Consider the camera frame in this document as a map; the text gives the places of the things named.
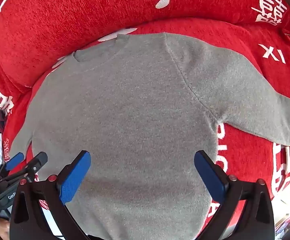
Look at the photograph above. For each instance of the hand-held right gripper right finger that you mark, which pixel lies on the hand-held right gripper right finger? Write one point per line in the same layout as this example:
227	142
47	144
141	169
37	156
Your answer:
210	177

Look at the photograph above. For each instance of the red cloth with white print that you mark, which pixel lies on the red cloth with white print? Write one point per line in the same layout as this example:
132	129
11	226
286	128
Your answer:
250	160

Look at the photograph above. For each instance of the grey knit sweater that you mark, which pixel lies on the grey knit sweater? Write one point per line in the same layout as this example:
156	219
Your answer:
135	105

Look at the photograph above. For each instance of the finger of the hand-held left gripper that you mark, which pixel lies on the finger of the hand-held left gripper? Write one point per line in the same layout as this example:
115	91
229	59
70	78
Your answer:
38	162
15	160

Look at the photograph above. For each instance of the colourful printed packets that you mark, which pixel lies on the colourful printed packets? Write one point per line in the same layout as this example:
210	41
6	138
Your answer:
286	226

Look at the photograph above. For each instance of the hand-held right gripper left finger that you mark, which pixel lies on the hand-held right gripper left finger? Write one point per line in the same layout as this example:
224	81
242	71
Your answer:
75	177

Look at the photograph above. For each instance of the red printed sofa backrest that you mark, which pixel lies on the red printed sofa backrest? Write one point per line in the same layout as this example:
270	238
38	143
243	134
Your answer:
60	17

